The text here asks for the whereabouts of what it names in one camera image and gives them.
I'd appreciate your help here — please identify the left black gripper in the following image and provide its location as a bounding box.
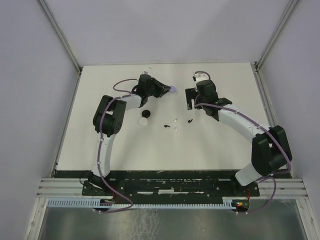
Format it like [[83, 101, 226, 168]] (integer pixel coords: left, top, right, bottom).
[[146, 77, 172, 98]]

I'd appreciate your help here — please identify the purple earbud charging case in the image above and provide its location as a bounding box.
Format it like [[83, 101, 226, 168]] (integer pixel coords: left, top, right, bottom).
[[169, 85, 177, 93]]

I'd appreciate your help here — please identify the white earbud charging case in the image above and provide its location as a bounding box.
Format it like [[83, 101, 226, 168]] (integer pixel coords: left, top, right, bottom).
[[138, 117, 148, 126]]

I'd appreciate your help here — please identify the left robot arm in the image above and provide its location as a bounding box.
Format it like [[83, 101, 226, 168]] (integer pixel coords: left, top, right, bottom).
[[88, 73, 176, 195]]

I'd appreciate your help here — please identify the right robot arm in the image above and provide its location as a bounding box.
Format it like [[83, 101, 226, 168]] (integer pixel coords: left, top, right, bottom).
[[185, 76, 292, 196]]

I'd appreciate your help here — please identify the black earbud charging case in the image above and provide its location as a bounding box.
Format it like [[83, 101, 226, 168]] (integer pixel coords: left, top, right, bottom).
[[141, 109, 151, 119]]

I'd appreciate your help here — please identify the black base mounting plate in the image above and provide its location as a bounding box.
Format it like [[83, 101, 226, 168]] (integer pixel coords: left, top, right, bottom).
[[82, 177, 260, 203]]

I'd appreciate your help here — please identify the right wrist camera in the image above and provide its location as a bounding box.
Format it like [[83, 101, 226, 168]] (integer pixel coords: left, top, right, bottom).
[[192, 70, 211, 82]]

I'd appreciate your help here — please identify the right aluminium frame post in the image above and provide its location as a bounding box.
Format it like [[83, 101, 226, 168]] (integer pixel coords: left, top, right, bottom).
[[253, 0, 301, 72]]

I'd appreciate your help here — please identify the aluminium frame post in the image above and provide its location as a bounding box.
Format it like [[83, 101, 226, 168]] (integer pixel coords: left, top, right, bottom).
[[253, 0, 301, 72], [37, 0, 83, 73]]

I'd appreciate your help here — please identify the white slotted cable duct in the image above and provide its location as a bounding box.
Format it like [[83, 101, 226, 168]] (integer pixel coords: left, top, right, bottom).
[[46, 197, 238, 208]]

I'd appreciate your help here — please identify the left aluminium frame post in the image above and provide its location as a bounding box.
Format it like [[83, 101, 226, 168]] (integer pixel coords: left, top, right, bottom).
[[37, 0, 83, 73]]

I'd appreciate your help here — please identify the aluminium frame rail front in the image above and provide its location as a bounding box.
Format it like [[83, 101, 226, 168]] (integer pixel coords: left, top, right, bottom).
[[36, 178, 308, 200]]

